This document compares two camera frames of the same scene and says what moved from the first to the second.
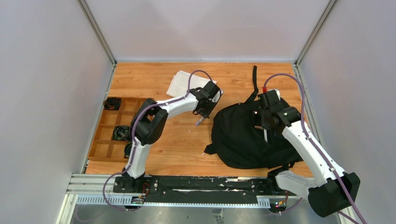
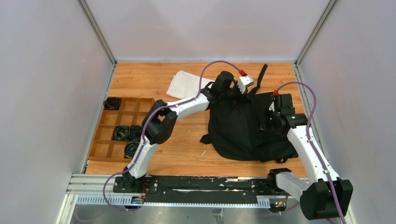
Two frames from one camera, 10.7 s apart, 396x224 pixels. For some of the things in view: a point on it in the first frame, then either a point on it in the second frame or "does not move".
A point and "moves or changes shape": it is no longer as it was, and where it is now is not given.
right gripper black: [265, 125] does not move
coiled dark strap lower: [127, 150] does not move
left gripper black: [202, 109] to [234, 91]
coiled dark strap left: [122, 133] does not move
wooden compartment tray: [104, 148] does not move
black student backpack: [238, 139] moves or changes shape
